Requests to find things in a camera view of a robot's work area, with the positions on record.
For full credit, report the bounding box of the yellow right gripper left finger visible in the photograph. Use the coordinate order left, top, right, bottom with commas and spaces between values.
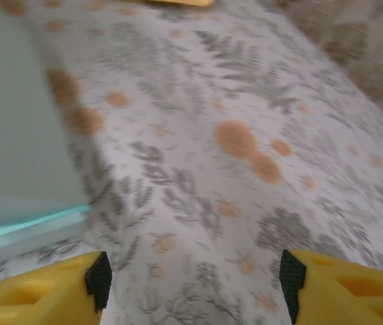
0, 251, 113, 325

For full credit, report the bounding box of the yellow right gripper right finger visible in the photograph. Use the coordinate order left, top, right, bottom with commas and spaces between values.
278, 248, 383, 325

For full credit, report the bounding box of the light blue paper box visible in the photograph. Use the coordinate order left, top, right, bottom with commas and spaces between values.
0, 0, 91, 268

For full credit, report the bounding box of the orange paper box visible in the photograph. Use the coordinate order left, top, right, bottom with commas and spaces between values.
143, 0, 218, 7

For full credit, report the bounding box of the floral patterned table cover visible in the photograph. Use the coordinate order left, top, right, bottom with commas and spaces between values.
0, 0, 383, 325

